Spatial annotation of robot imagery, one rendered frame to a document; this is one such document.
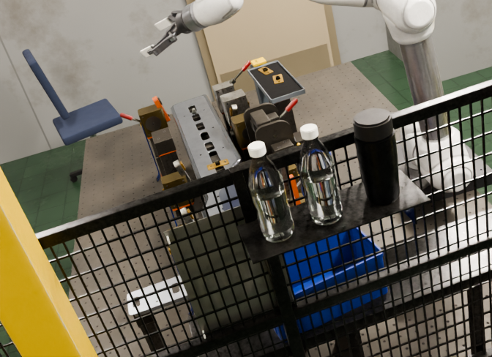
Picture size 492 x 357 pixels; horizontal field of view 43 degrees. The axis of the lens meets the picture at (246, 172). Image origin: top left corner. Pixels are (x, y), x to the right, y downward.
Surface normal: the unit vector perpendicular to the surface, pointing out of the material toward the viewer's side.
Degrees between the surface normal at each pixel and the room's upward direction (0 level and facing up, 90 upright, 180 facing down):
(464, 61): 90
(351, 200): 0
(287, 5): 90
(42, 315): 90
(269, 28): 90
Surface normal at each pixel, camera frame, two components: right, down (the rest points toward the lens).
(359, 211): -0.23, -0.83
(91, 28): 0.18, 0.48
